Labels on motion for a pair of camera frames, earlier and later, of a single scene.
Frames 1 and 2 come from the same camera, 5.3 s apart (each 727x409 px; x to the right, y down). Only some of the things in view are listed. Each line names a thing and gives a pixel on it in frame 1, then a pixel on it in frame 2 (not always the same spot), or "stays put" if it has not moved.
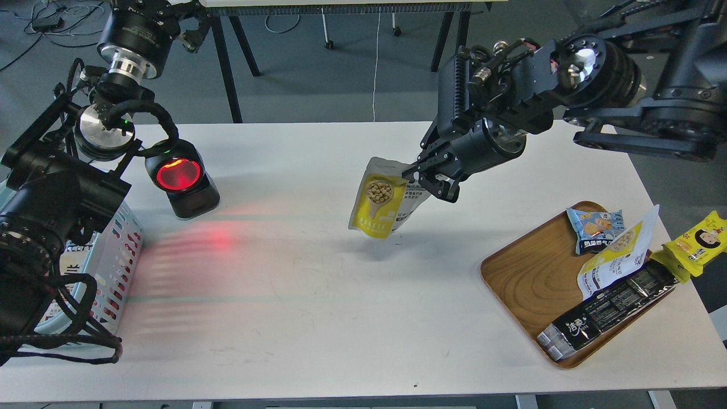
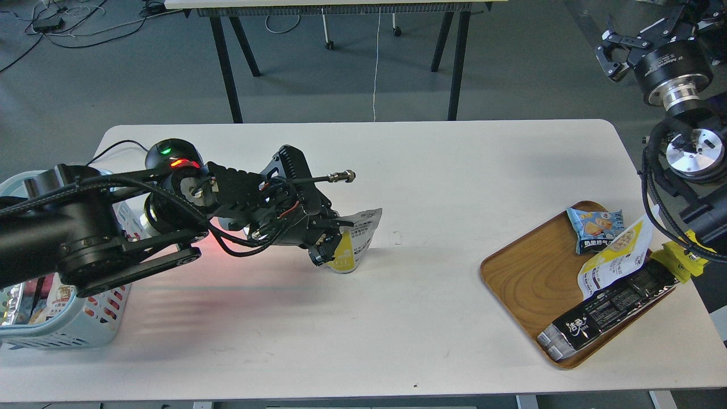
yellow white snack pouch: [386, 201] -> [355, 240]
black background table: [463, 9] stays put
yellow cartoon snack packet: [686, 254] stays put
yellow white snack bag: [628, 253] stays put
